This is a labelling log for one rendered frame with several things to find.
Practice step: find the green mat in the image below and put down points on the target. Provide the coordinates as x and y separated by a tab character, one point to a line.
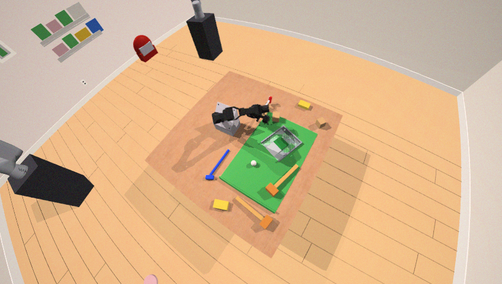
254	179

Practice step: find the blue putter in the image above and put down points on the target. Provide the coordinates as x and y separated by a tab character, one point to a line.
210	176

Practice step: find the yellow rectangular block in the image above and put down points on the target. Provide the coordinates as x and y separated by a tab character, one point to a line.
304	104
221	204

